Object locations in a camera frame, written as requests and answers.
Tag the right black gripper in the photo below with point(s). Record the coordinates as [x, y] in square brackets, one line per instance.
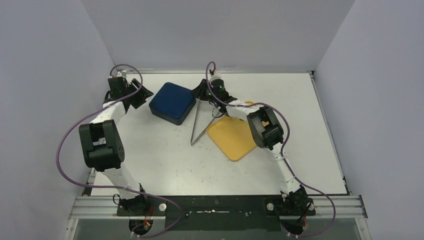
[202, 89]

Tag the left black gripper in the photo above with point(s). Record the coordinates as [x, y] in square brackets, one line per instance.
[143, 94]

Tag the blue box lid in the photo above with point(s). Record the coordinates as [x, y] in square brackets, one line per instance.
[172, 96]

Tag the metal tongs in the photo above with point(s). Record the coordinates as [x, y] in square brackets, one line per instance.
[205, 114]

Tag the blue chocolate box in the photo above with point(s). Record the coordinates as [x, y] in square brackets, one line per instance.
[175, 117]

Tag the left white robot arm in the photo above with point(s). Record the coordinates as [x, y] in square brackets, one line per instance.
[103, 149]

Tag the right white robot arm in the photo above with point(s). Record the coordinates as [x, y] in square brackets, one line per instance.
[267, 133]

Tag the yellow plastic tray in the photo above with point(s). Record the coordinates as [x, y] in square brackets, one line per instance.
[231, 133]

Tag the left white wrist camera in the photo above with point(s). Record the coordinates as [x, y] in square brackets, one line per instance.
[122, 73]

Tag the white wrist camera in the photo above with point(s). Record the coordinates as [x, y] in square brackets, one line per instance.
[122, 73]
[214, 75]

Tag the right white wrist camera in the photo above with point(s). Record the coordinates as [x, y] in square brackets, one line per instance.
[214, 75]

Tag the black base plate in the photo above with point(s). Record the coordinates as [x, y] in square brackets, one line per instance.
[171, 210]

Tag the aluminium rail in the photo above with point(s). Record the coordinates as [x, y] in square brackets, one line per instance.
[102, 207]

